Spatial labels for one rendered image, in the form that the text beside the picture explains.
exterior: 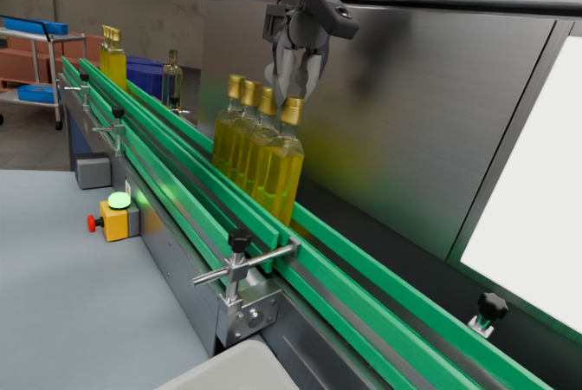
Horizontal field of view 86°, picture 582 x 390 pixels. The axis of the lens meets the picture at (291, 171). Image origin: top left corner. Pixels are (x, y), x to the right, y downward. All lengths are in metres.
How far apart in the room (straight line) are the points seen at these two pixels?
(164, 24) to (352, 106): 9.34
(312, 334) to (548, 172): 0.37
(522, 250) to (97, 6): 9.86
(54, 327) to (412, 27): 0.74
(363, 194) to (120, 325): 0.48
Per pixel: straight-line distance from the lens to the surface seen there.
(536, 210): 0.49
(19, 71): 5.49
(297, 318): 0.52
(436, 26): 0.53
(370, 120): 0.57
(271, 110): 0.56
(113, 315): 0.68
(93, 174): 1.05
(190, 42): 9.85
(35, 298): 0.75
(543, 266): 0.51
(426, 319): 0.49
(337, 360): 0.49
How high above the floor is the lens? 1.24
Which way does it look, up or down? 22 degrees down
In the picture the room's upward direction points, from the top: 11 degrees clockwise
